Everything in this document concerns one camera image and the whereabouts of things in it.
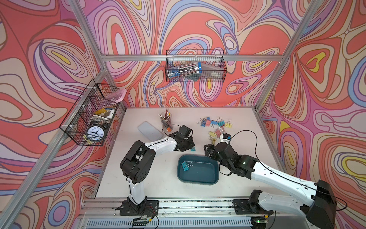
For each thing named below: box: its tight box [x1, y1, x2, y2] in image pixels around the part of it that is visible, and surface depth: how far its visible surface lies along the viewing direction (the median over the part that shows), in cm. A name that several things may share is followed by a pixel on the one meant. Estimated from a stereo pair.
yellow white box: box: [93, 106, 115, 119], surface depth 76 cm
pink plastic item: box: [104, 87, 127, 104], surface depth 82 cm
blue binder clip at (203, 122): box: [196, 118, 207, 127], surface depth 110 cm
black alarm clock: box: [85, 120, 109, 143], surface depth 69 cm
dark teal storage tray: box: [176, 154, 220, 186], surface depth 88 cm
